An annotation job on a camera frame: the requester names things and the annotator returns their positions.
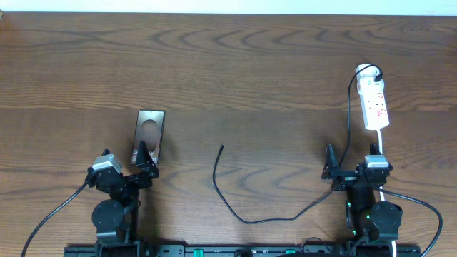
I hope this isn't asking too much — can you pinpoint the Galaxy smartphone with brown screen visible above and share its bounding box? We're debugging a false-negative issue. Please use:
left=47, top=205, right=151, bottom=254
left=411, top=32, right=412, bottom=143
left=131, top=110, right=166, bottom=164

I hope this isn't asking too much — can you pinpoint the black charger cable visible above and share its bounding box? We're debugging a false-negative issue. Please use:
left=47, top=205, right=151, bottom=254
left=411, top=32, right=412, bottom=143
left=212, top=64, right=384, bottom=225

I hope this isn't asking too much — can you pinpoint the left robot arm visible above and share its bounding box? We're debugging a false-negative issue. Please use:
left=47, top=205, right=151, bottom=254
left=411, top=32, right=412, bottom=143
left=85, top=141, right=159, bottom=244

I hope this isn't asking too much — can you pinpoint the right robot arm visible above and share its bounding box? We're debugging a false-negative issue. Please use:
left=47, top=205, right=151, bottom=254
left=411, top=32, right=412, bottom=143
left=321, top=143, right=403, bottom=243

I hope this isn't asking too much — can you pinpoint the white power strip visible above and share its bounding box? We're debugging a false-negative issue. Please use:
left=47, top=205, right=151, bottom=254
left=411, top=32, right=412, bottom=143
left=356, top=64, right=389, bottom=131

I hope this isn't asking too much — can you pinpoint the black mounting rail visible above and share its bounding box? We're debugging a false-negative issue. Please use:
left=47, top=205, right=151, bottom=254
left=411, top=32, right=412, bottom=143
left=64, top=243, right=422, bottom=257

